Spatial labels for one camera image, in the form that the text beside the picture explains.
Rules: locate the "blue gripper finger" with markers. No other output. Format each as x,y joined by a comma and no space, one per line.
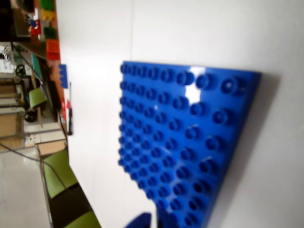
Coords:
141,222
161,224

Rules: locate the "blue 8x8 stud baseplate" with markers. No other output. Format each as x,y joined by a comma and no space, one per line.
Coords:
190,142

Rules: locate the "green chair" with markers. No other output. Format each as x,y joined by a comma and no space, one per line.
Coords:
36,97
59,166

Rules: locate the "blue toy brick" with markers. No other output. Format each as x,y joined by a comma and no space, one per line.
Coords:
63,76

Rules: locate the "teal board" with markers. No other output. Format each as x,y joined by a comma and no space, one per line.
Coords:
35,64

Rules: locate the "orange toy brick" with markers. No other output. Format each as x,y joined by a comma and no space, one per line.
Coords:
52,48

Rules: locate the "green toy brick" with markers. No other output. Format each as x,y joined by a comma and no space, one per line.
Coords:
50,33
48,4

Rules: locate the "red toy brick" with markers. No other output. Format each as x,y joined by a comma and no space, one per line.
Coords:
35,31

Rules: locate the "yellow toy brick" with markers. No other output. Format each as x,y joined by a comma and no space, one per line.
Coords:
48,14

